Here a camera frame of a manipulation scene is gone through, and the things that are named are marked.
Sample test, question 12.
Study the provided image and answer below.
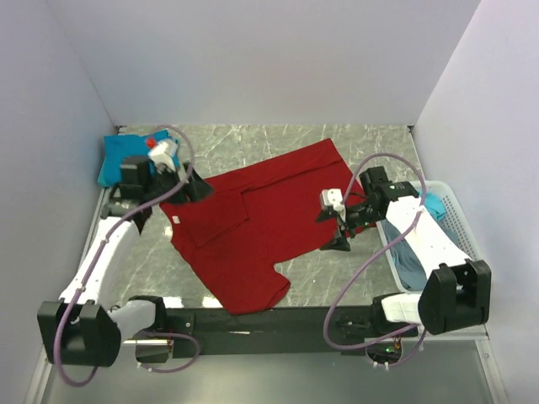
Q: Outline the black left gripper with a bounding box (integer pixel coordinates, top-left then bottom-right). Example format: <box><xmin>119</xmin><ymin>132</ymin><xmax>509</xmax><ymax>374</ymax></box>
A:
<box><xmin>143</xmin><ymin>162</ymin><xmax>215</xmax><ymax>206</ymax></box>

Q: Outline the red t shirt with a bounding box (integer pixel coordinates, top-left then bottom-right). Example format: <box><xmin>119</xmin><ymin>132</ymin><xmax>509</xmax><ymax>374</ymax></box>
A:
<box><xmin>160</xmin><ymin>139</ymin><xmax>352</xmax><ymax>315</ymax></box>

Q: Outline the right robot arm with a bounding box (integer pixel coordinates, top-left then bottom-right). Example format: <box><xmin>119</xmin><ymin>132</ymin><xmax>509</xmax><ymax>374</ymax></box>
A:
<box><xmin>317</xmin><ymin>167</ymin><xmax>492</xmax><ymax>336</ymax></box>

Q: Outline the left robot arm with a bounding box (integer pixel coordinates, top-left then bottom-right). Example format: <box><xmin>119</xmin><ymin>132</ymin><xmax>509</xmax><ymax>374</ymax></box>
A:
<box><xmin>37</xmin><ymin>156</ymin><xmax>212</xmax><ymax>369</ymax></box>

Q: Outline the folded teal t shirt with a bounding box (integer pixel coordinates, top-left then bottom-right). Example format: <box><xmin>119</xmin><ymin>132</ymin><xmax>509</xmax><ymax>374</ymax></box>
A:
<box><xmin>98</xmin><ymin>158</ymin><xmax>121</xmax><ymax>188</ymax></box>

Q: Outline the grey blue t shirt in basket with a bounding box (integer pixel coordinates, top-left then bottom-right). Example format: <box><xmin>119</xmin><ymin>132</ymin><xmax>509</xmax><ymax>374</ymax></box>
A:
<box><xmin>389</xmin><ymin>240</ymin><xmax>427</xmax><ymax>291</ymax></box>

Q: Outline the folded blue t shirt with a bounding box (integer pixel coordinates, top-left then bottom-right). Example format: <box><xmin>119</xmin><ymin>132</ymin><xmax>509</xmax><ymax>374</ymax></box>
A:
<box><xmin>104</xmin><ymin>130</ymin><xmax>179</xmax><ymax>163</ymax></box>

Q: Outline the teal t shirt in basket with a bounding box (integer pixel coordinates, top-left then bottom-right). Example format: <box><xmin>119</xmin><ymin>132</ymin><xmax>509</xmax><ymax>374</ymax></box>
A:
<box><xmin>424</xmin><ymin>193</ymin><xmax>446</xmax><ymax>222</ymax></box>

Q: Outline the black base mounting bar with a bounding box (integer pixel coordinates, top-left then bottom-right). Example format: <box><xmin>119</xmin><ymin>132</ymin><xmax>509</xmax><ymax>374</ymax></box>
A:
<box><xmin>155</xmin><ymin>306</ymin><xmax>419</xmax><ymax>359</ymax></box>

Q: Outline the white plastic basket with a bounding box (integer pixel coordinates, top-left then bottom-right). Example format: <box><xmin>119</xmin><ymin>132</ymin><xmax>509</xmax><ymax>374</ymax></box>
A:
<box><xmin>386</xmin><ymin>180</ymin><xmax>483</xmax><ymax>293</ymax></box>

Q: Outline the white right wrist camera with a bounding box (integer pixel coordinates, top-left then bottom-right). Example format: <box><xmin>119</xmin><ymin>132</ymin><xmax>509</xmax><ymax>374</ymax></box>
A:
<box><xmin>320</xmin><ymin>189</ymin><xmax>345</xmax><ymax>213</ymax></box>

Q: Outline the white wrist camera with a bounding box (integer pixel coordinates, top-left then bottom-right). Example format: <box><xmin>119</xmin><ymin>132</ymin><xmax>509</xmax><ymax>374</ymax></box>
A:
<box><xmin>145</xmin><ymin>137</ymin><xmax>179</xmax><ymax>173</ymax></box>
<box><xmin>320</xmin><ymin>189</ymin><xmax>345</xmax><ymax>213</ymax></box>

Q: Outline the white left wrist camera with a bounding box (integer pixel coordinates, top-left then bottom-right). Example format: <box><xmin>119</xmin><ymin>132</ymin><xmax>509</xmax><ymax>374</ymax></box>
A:
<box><xmin>145</xmin><ymin>137</ymin><xmax>179</xmax><ymax>173</ymax></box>

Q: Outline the aluminium frame rail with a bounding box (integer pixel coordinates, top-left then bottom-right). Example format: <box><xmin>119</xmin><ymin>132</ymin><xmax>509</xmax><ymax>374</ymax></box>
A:
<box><xmin>25</xmin><ymin>328</ymin><xmax>493</xmax><ymax>403</ymax></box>

